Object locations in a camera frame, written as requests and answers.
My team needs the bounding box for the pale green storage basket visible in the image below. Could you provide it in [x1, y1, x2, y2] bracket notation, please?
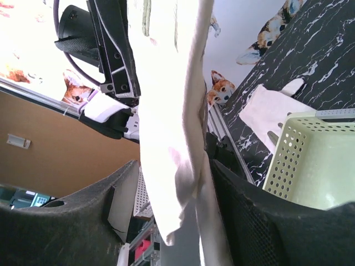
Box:
[262, 109, 354, 210]

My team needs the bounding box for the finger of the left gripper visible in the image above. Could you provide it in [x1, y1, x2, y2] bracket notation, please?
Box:
[87, 0, 141, 99]

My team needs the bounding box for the white grey-palm glove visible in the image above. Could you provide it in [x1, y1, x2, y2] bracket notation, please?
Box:
[127, 1, 232, 265]

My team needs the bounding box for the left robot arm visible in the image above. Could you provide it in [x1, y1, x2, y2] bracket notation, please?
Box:
[53, 1, 141, 143]

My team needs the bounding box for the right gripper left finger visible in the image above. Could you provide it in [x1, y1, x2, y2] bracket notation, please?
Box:
[1, 160, 139, 265]

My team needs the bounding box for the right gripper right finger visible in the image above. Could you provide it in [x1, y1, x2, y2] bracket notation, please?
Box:
[210, 160, 354, 265]

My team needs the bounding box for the white glove near left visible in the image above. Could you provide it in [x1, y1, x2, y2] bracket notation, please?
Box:
[239, 78, 315, 154]

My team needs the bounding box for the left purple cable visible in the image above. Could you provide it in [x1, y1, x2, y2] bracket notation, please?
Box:
[52, 0, 102, 111]

